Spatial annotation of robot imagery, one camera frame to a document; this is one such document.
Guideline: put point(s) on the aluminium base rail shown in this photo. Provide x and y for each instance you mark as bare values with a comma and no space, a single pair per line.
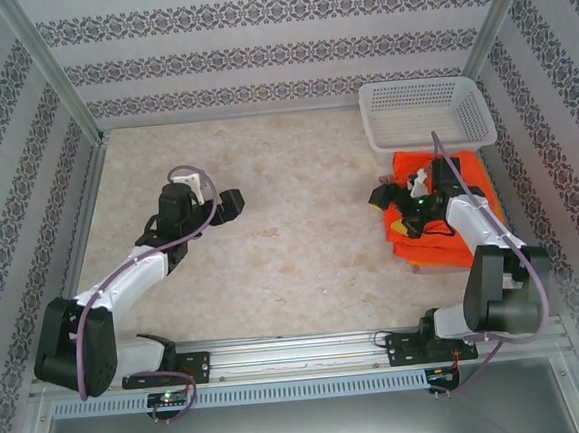
300,348

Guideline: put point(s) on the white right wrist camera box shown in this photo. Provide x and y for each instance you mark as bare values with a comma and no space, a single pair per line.
419,178

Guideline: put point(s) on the small circuit board green light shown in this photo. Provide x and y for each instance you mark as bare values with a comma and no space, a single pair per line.
169,398

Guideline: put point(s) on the aluminium frame rail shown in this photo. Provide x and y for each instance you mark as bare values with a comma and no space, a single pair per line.
81,243
211,118

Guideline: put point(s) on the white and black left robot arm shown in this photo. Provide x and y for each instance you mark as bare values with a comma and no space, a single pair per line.
129,279

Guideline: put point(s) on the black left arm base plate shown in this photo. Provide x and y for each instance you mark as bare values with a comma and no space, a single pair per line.
196,366

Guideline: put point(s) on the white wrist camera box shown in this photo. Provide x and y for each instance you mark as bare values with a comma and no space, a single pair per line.
419,178
186,177

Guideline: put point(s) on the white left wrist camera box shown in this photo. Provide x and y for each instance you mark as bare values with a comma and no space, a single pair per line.
186,177

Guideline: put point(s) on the red-orange shorts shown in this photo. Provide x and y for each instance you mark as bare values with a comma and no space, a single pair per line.
471,172

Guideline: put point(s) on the grey metal sheet panel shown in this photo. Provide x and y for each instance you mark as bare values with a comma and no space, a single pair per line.
306,431

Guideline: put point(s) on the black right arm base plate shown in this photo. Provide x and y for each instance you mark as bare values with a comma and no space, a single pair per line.
405,350

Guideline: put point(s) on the white perforated plastic basket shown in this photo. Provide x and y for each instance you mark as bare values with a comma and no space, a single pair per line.
411,111

